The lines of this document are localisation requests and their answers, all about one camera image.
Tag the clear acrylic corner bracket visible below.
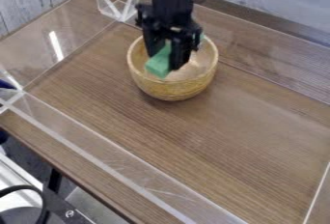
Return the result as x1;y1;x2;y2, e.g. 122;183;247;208
96;0;138;22

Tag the black cable loop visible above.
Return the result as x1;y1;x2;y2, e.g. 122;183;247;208
0;184;49;224

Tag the brown wooden bowl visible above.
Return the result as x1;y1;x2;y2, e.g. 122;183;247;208
126;36;219;101

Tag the green rectangular block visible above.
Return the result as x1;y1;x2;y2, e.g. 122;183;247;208
142;34;205;81

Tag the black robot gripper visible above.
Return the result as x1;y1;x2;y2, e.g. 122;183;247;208
134;3;201;70

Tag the grey metal base plate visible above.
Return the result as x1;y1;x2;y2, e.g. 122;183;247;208
42;191;94;224

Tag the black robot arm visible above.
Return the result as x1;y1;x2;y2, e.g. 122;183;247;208
134;0;202;77

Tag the clear acrylic front barrier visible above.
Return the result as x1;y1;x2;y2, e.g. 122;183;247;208
0;74;247;224

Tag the black table leg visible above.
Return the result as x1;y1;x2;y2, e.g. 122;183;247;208
47;169;61;193

